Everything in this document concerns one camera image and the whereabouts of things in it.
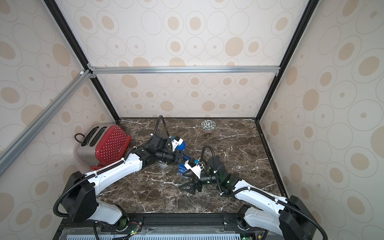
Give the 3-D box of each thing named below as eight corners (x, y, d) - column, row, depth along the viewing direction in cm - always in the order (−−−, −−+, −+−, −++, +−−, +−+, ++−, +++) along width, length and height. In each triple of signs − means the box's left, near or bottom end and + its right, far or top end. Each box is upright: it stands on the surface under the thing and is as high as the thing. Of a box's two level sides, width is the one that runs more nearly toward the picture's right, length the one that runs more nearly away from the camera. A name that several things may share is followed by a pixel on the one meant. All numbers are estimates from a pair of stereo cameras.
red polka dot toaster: (85, 169, 94) (65, 153, 80) (99, 141, 108) (85, 123, 94) (120, 169, 94) (107, 153, 80) (130, 141, 108) (120, 123, 94)
